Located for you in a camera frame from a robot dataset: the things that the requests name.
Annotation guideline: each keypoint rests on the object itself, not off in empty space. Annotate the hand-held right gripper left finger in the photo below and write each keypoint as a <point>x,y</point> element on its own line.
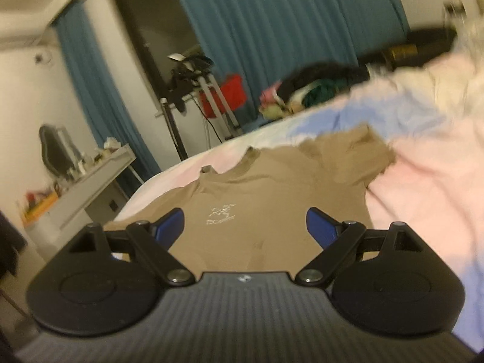
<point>170,225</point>

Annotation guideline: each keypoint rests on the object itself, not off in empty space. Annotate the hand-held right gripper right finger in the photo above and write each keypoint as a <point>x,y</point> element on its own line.
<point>320,227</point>

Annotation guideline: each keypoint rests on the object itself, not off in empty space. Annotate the tan printed t-shirt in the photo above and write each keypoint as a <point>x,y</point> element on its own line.
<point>264,204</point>

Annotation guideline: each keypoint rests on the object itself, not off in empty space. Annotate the white vanity desk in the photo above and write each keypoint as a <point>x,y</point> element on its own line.
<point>83,196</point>

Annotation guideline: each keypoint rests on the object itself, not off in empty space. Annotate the bed with pastel sheet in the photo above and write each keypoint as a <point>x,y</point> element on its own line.
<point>416,215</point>

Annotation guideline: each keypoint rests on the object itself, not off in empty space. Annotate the black white upright stand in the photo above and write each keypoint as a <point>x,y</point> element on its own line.
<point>174,128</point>

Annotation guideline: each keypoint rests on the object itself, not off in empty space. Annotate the tissue box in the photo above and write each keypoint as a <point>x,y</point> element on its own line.
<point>112,143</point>

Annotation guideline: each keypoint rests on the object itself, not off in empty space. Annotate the cluster of cosmetic bottles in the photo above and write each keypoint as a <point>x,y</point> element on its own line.
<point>56,189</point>

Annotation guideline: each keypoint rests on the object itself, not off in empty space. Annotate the yellow garment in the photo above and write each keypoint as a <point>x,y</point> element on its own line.
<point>273,111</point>

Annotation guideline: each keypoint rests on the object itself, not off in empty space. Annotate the dark green garment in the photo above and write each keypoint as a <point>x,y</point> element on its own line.
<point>319,96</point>

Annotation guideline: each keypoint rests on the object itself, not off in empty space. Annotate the silver tripod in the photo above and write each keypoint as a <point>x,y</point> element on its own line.
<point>213,98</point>

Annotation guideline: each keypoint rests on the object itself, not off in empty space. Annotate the wavy vanity mirror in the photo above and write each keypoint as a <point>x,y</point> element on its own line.
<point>53,151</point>

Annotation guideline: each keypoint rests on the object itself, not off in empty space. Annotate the narrow blue curtain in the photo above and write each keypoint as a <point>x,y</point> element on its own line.
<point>102,102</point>

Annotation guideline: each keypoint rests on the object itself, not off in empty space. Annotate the pink garment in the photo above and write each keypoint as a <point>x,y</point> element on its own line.
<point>269,94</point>

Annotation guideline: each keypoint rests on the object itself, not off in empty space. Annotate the red bag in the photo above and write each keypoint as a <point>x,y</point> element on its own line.
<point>232,92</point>

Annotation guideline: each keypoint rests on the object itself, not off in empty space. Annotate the black garment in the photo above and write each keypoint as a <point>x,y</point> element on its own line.
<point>321,73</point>

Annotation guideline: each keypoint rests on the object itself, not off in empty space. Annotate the pastel tie-dye duvet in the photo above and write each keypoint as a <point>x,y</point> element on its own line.
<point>416,106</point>

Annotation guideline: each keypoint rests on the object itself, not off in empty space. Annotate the dark window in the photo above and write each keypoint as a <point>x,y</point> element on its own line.
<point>158,30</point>

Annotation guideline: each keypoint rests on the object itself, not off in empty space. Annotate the wide blue curtain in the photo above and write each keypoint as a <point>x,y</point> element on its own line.
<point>287,26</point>

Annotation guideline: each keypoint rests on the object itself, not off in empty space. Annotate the black sofa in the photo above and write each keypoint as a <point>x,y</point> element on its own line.
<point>431,43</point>

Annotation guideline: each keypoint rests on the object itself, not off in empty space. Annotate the black wall switch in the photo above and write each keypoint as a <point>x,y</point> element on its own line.
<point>41,59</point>

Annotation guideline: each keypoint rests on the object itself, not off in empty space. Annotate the wall socket with charger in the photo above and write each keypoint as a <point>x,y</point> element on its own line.
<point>453,8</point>

